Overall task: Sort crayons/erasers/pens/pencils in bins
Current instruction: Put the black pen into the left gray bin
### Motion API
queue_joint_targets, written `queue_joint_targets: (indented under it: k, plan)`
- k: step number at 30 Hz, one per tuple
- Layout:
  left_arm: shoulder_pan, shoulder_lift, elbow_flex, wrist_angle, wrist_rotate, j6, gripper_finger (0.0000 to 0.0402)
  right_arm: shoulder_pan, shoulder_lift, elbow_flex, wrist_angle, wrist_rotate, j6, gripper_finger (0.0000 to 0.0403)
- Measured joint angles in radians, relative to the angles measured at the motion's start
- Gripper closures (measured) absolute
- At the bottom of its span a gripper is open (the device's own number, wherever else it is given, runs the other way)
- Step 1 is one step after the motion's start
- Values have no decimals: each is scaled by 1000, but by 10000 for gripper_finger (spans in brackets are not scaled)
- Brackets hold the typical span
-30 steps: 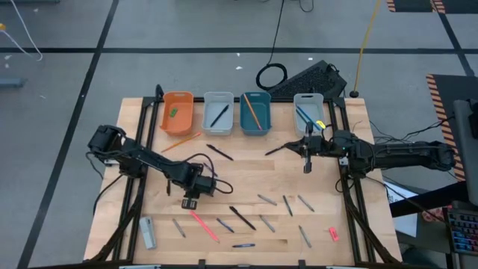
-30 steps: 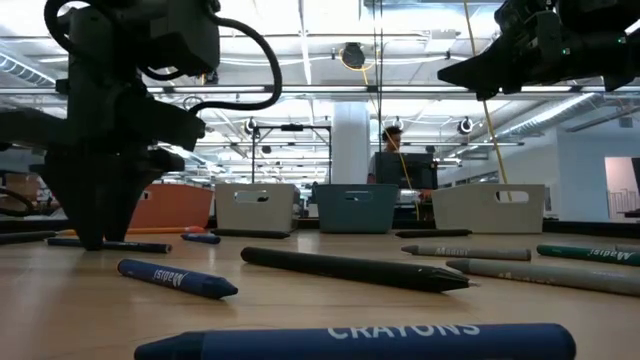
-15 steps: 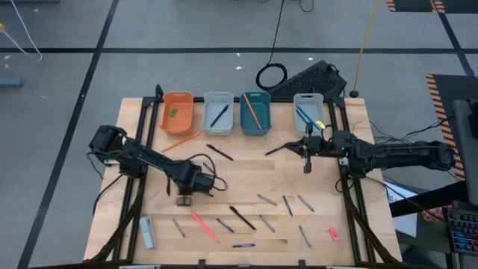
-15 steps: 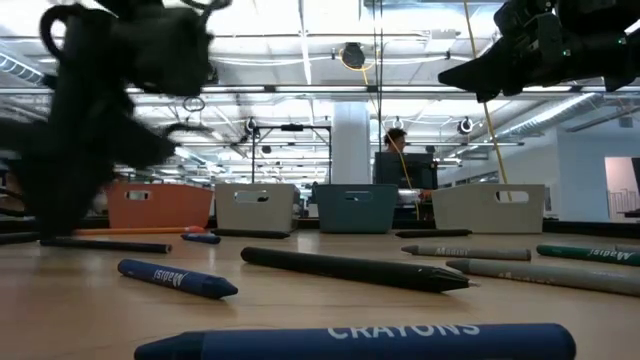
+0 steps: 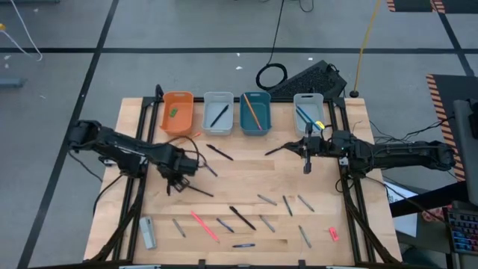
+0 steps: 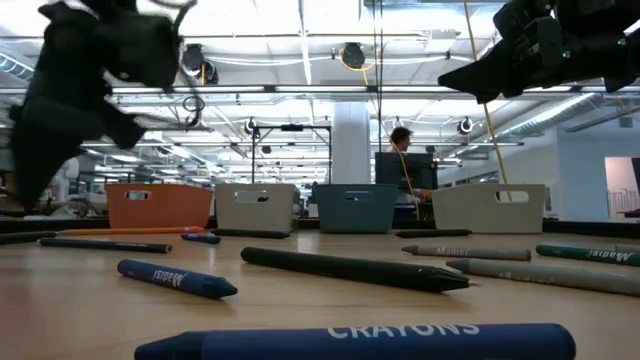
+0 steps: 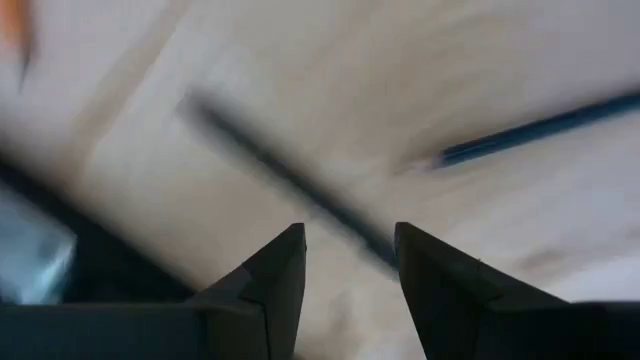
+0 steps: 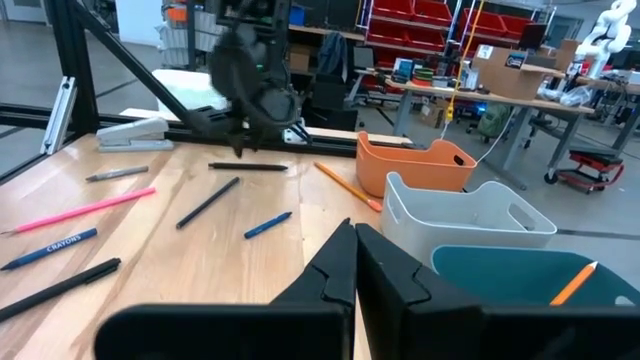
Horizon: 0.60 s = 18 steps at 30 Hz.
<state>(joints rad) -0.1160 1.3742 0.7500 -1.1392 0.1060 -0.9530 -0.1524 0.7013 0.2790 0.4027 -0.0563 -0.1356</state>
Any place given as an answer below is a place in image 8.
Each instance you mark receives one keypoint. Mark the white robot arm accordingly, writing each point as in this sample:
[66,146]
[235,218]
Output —
[607,30]

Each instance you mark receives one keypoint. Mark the cardboard box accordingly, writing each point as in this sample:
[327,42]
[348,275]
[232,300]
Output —
[510,82]
[299,60]

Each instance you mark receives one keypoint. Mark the large black pen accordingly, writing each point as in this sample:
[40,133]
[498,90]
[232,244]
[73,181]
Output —
[60,290]

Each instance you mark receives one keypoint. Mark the stacked filament spools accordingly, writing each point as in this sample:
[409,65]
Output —
[423,77]

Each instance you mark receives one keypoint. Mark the red storage bin shelf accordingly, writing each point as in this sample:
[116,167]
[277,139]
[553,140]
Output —
[425,12]

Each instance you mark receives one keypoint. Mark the blue jacket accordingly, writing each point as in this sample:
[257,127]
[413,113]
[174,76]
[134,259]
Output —
[332,52]

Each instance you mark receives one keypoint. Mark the silver aluminium extrusion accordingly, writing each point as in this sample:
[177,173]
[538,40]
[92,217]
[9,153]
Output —
[59,115]

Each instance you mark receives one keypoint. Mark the white foam sheet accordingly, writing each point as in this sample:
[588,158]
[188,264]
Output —
[185,90]

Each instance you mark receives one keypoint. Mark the teal plastic bin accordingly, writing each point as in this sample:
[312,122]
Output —
[500,275]

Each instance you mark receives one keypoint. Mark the green backpack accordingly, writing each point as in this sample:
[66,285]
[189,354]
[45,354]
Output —
[492,121]

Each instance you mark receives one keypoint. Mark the wooden workbench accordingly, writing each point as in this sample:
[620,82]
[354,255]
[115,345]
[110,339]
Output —
[500,97]

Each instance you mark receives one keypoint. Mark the orange plastic bin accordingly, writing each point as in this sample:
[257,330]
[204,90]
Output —
[400,170]

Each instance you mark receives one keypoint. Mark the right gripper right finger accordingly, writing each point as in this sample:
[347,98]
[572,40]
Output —
[450,335]

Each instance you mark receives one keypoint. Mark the red rolling stool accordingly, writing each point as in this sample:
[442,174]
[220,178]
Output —
[595,160]

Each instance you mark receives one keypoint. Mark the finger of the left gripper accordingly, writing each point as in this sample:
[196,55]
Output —
[238,142]
[255,139]

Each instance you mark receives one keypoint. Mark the white stacked crates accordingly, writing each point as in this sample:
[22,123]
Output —
[175,45]

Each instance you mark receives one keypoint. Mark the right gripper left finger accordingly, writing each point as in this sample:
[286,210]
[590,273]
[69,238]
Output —
[225,335]

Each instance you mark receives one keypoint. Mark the grey stapler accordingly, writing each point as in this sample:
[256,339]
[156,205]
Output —
[132,137]

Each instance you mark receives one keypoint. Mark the black monitor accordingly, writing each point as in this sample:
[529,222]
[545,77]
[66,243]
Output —
[532,36]

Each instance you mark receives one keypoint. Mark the orange pencil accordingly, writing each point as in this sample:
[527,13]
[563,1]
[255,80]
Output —
[347,186]
[575,282]

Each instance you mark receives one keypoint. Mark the black case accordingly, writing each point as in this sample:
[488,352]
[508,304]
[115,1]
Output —
[327,100]

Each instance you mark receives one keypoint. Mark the light grey plastic bin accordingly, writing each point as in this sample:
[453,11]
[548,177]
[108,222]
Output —
[425,225]

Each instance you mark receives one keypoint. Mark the grey crayon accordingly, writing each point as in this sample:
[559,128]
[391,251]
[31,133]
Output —
[117,173]

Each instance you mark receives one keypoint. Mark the black pencil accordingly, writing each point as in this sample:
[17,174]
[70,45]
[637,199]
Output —
[207,202]

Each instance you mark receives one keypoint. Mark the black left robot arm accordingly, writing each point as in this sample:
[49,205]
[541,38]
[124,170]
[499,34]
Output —
[235,70]

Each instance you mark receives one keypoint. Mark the blue crayon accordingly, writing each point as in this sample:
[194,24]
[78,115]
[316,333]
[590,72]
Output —
[267,225]
[50,248]

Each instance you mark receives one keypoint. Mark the pink pencil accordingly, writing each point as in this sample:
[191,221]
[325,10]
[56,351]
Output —
[85,210]

